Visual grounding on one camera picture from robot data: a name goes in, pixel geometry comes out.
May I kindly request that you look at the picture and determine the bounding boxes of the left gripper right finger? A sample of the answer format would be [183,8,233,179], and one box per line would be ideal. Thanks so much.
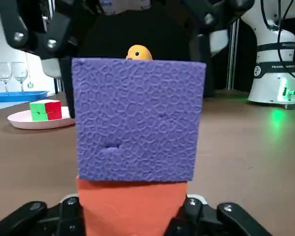
[166,193,273,236]

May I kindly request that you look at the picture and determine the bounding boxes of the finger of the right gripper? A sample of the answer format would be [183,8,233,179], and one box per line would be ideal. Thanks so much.
[181,0,255,35]
[0,0,99,60]

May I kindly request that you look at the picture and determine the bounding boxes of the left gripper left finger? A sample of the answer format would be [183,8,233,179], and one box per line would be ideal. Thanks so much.
[0,193,87,236]

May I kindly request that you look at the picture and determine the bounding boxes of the orange foam block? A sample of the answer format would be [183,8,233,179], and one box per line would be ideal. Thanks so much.
[76,176,189,236]

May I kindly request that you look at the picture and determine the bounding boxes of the purple foam block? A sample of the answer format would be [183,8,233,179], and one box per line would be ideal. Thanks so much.
[71,57,207,183]

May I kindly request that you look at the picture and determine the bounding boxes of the clear wine glass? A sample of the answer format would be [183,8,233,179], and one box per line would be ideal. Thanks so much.
[0,61,12,96]
[11,61,29,95]

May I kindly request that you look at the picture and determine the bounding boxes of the blue plastic tray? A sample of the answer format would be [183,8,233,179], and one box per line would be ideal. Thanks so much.
[0,90,51,104]

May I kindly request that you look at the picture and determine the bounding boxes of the black office chair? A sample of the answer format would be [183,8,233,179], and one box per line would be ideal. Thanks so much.
[60,6,213,118]

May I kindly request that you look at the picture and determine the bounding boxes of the small colourful puzzle cube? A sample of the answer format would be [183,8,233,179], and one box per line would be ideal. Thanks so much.
[29,100,62,122]

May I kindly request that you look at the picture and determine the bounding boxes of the orange plush toy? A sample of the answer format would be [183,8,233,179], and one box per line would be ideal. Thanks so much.
[125,44,154,61]

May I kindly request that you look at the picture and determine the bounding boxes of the white round plate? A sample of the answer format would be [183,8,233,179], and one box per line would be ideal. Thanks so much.
[6,108,76,130]

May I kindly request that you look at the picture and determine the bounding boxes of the aluminium frame post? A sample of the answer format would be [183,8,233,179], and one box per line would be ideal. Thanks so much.
[227,19,241,90]

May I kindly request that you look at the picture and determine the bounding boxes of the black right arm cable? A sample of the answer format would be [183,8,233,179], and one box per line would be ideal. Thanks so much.
[260,0,295,83]

